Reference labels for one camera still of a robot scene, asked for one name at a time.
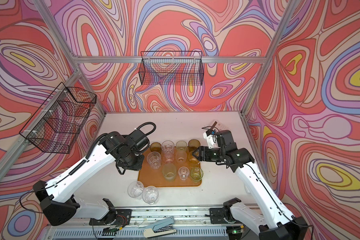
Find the blue grey stapler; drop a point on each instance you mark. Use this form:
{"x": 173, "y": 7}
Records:
{"x": 160, "y": 228}

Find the orange brown plastic tray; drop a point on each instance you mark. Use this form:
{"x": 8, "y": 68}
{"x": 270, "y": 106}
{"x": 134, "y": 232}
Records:
{"x": 154, "y": 177}

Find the pale green textured glass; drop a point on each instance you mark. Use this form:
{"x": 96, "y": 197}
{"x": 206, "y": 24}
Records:
{"x": 181, "y": 146}

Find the small clear glass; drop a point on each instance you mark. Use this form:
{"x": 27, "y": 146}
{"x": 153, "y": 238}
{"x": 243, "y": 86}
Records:
{"x": 183, "y": 173}

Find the black wire basket back wall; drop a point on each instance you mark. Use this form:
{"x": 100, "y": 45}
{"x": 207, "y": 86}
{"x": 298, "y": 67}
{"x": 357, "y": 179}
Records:
{"x": 165, "y": 68}

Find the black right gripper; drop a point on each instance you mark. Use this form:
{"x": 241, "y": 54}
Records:
{"x": 203, "y": 154}

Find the olive brown textured glass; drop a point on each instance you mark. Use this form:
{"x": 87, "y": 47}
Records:
{"x": 193, "y": 145}

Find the pink ribbed glass top row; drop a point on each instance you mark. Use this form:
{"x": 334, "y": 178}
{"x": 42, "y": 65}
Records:
{"x": 168, "y": 158}

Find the black wire basket left wall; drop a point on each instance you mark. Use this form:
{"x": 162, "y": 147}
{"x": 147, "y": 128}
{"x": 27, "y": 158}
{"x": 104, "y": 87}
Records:
{"x": 62, "y": 121}

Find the pink textured glass front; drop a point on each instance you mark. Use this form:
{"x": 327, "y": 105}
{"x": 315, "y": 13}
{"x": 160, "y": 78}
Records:
{"x": 181, "y": 156}

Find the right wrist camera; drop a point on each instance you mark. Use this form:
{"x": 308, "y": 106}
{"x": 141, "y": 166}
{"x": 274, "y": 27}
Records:
{"x": 216, "y": 138}

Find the pale green glass front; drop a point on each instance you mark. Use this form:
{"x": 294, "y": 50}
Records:
{"x": 169, "y": 172}

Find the bright green faceted glass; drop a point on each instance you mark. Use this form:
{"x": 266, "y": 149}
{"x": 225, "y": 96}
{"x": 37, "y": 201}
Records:
{"x": 196, "y": 174}

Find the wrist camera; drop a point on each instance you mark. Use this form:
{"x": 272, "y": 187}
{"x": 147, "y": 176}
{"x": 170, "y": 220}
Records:
{"x": 138, "y": 141}
{"x": 216, "y": 138}

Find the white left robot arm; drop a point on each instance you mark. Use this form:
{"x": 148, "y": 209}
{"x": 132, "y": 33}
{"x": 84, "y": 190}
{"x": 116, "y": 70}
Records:
{"x": 56, "y": 196}

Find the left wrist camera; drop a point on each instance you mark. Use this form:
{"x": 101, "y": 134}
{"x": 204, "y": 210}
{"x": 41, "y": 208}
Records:
{"x": 138, "y": 141}

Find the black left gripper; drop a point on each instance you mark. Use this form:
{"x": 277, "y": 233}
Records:
{"x": 139, "y": 166}

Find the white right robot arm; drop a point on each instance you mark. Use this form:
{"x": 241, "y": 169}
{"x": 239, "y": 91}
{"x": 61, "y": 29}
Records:
{"x": 276, "y": 222}

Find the yellow faceted glass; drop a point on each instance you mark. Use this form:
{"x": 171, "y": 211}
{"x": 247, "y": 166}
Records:
{"x": 193, "y": 161}

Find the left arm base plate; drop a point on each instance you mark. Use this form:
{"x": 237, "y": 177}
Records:
{"x": 114, "y": 221}

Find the black wire basket wall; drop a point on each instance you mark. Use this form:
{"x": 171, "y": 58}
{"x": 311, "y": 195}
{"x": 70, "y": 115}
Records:
{"x": 165, "y": 68}
{"x": 62, "y": 121}

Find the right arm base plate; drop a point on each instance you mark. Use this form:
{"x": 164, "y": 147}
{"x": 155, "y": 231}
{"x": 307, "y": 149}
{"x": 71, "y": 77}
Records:
{"x": 227, "y": 215}

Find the clear faceted glass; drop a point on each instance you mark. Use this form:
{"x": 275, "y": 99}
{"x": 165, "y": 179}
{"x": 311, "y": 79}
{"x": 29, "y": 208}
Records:
{"x": 168, "y": 148}

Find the pink calculator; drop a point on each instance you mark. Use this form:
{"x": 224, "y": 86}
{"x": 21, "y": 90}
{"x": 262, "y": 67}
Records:
{"x": 220, "y": 126}

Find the olive glass front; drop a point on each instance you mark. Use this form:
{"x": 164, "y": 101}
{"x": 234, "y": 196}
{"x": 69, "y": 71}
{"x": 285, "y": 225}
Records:
{"x": 156, "y": 147}

